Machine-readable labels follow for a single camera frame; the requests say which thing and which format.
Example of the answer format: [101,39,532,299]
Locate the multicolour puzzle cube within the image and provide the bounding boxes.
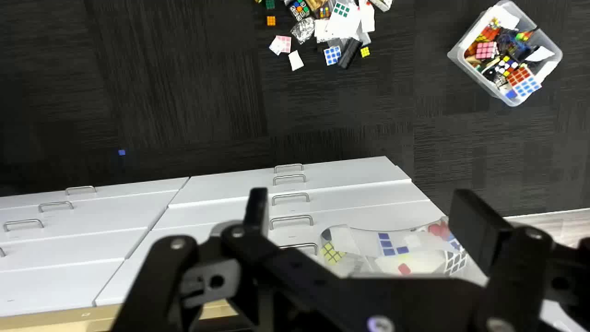
[287,0,313,21]

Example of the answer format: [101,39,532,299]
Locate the grey crumpled wrapper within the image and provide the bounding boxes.
[289,15,317,45]

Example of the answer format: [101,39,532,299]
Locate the white paper sheet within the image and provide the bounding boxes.
[357,4,377,36]

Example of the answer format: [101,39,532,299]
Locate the white and green puzzle cube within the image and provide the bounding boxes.
[322,0,363,41]

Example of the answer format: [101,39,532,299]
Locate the red and blue puzzle cube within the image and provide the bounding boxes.
[503,65,543,104]

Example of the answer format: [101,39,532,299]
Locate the metal drawer handle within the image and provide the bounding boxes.
[285,240,322,257]
[272,163,305,176]
[269,213,315,231]
[1,218,45,235]
[269,192,311,207]
[36,200,75,215]
[64,185,97,198]
[270,172,307,187]

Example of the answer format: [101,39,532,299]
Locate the clear bin of puzzle cubes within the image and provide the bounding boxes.
[446,0,564,111]

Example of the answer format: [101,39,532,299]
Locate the pink puzzle cube in bin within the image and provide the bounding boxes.
[473,41,499,63]

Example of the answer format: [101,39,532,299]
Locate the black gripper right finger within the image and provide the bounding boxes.
[447,189,590,332]

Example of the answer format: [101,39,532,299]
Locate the blue and white puzzle cube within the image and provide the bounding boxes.
[320,45,344,69]

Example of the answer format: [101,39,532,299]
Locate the pink and white puzzle cube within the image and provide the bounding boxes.
[267,34,294,58]

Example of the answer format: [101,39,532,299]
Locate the small white card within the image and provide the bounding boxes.
[285,49,305,74]

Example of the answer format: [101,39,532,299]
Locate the black rectangular block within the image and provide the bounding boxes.
[335,38,361,71]

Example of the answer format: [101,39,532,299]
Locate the white drawer cabinet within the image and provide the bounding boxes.
[92,156,490,311]
[0,176,189,320]

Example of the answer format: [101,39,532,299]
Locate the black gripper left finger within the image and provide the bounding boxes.
[108,187,394,332]

